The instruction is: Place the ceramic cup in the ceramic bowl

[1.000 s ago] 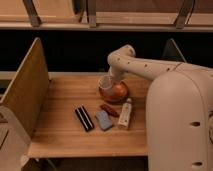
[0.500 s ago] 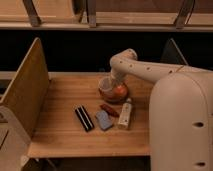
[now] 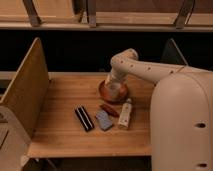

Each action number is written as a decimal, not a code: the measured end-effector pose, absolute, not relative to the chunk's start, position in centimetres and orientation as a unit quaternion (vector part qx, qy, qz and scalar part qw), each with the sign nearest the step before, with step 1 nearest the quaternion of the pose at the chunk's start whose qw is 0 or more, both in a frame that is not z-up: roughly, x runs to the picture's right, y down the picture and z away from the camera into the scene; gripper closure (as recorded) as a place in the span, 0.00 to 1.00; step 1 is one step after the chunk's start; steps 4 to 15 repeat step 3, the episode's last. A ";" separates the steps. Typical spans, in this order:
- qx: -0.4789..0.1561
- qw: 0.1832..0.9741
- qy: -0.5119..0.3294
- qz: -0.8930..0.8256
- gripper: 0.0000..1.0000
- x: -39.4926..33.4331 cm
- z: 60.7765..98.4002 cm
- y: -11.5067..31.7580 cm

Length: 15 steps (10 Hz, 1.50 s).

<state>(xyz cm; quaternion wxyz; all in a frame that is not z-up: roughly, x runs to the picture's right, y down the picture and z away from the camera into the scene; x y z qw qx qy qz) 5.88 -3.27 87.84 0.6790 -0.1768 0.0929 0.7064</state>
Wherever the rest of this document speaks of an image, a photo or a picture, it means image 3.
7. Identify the white ceramic cup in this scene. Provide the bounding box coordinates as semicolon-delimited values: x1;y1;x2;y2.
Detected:
105;82;121;98

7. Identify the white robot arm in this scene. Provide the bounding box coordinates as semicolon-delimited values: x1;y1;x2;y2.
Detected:
107;49;213;171

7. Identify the orange ceramic bowl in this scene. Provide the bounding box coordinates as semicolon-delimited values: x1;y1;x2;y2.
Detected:
98;81;128;103

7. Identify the red-brown snack bar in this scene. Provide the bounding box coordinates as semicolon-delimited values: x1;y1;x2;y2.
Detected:
100;104;119;117

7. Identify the white tube bottle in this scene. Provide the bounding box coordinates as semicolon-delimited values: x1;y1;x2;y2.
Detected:
118;98;132;129

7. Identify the blue sponge block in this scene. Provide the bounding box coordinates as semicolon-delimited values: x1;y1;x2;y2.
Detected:
95;110;113;131

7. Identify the black striped case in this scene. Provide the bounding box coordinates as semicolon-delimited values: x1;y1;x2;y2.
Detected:
75;106;94;132

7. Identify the wooden side panel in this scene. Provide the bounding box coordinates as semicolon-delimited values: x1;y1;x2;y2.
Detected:
0;38;49;141

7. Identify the wooden shelf rail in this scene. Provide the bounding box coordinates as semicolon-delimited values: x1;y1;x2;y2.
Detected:
0;0;213;32

